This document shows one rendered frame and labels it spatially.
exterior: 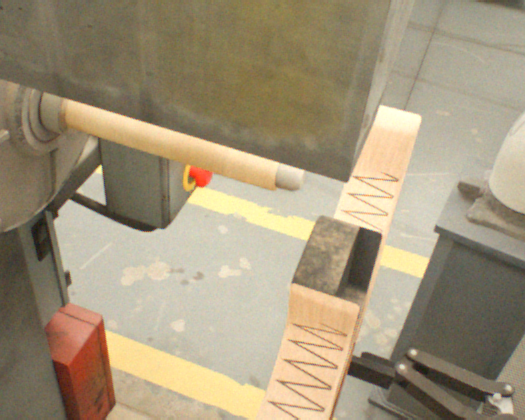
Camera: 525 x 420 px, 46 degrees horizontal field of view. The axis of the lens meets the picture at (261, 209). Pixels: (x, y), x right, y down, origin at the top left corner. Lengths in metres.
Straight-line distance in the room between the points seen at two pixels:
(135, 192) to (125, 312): 1.13
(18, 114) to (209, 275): 1.57
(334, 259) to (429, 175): 2.22
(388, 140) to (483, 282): 0.93
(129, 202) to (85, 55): 0.61
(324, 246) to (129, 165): 0.48
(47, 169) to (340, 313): 0.32
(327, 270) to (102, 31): 0.20
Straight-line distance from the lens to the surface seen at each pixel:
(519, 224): 1.34
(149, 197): 0.86
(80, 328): 1.17
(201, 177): 0.88
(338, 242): 0.40
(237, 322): 1.93
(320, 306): 0.39
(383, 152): 0.50
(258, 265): 2.08
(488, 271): 1.37
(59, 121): 0.53
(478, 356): 1.56
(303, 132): 0.26
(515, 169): 1.28
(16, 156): 0.55
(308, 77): 0.24
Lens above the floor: 1.55
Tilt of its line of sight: 43 degrees down
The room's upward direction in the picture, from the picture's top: 7 degrees clockwise
